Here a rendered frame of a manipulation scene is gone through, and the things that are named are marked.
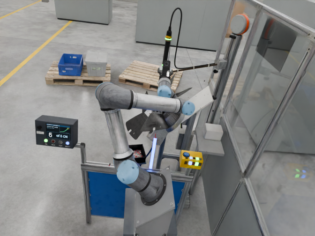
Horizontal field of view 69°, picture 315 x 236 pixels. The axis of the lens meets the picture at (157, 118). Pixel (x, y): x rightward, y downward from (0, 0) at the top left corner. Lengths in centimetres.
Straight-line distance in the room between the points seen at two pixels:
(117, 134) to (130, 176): 23
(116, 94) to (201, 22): 644
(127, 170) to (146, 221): 28
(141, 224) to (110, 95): 68
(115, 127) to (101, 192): 106
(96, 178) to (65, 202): 81
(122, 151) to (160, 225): 43
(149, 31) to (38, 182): 547
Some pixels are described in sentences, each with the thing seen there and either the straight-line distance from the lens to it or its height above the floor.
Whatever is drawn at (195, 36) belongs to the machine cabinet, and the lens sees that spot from 746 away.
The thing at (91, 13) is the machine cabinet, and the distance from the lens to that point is 898.
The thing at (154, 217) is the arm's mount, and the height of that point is 120.
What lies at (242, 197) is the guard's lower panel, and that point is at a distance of 192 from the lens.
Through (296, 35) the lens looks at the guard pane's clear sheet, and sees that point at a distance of 162.
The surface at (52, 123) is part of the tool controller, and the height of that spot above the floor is 124.
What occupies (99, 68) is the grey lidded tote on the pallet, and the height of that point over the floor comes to 34.
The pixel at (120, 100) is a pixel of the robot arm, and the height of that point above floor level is 170.
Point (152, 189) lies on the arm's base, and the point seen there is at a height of 126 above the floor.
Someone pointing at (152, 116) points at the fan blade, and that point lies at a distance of 187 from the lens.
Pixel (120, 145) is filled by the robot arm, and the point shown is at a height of 140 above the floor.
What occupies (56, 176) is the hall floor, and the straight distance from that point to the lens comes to 303.
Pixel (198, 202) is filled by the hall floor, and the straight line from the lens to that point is 288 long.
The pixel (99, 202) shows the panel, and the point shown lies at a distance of 232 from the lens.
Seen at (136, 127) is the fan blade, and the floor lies 99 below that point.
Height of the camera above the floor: 226
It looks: 35 degrees down
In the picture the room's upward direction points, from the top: 9 degrees clockwise
